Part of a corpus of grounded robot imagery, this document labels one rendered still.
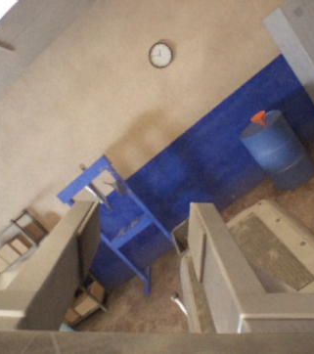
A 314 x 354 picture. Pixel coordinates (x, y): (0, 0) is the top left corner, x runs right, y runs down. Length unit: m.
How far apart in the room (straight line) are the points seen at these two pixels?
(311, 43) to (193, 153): 1.95
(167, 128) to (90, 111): 1.12
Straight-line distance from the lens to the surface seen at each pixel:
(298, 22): 3.76
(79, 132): 3.91
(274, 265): 0.85
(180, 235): 3.39
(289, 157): 3.48
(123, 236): 3.68
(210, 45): 3.91
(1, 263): 4.69
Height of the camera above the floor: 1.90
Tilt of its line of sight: 12 degrees down
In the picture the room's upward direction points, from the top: 41 degrees counter-clockwise
